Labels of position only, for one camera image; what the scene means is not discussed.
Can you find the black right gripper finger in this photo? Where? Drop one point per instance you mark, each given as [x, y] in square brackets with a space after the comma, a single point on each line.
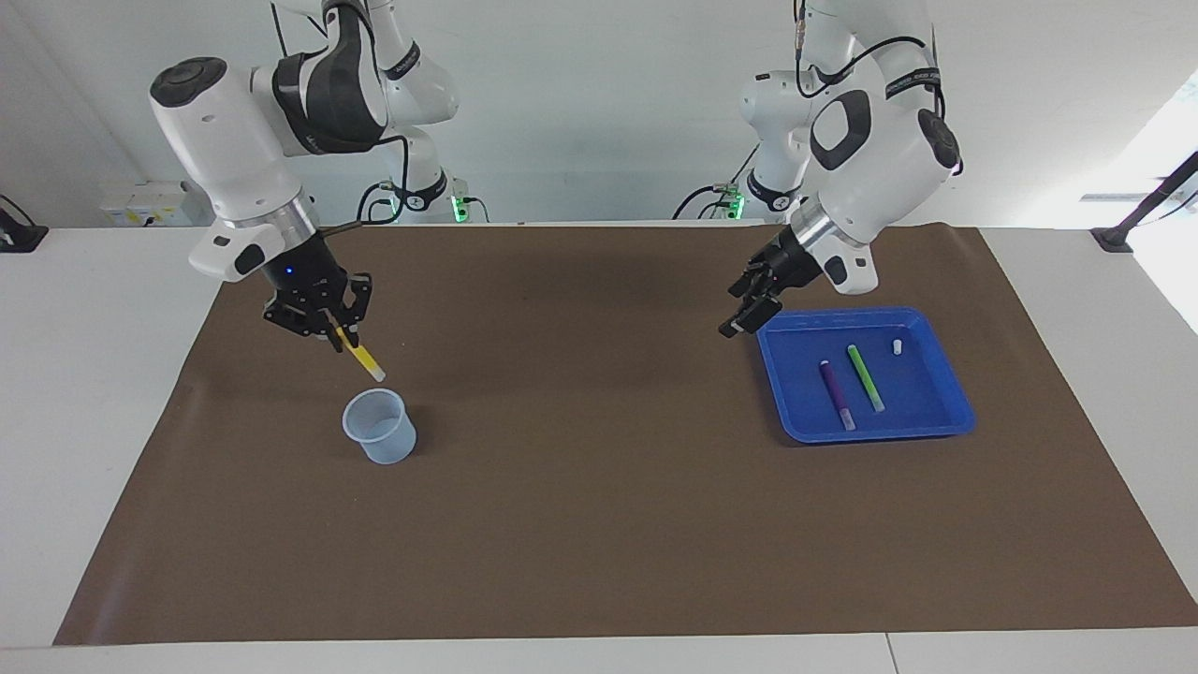
[356, 300]
[299, 316]

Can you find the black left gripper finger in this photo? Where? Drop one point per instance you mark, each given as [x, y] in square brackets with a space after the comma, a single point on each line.
[753, 314]
[753, 281]

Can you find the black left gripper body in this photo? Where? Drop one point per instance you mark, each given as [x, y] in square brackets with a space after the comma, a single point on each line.
[794, 262]

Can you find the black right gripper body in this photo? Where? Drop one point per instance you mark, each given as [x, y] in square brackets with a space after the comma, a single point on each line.
[304, 271]

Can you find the yellow marker pen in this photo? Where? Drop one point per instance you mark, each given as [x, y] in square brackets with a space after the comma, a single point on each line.
[367, 360]

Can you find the purple marker pen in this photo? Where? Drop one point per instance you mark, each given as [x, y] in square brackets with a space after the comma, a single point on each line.
[835, 391]

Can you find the green marker pen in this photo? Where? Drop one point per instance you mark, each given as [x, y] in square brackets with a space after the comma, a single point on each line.
[865, 377]

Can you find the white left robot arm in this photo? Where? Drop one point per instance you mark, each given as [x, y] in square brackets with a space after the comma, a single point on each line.
[880, 187]

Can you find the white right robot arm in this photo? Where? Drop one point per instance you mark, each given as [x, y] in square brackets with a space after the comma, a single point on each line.
[225, 140]

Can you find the blue plastic tray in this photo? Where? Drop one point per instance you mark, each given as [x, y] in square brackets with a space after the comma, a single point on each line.
[805, 374]

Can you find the translucent plastic cup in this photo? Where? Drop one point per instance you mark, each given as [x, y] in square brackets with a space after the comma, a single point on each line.
[384, 449]

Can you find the white socket box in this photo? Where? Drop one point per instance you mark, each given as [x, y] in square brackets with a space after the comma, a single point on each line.
[140, 206]

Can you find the brown table mat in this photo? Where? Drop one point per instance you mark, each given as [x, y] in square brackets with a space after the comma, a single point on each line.
[599, 524]

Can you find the black table clamp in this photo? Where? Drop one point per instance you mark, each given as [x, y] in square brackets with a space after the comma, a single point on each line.
[19, 236]

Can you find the black camera stand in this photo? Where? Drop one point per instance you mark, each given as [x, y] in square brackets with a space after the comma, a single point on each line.
[1112, 239]

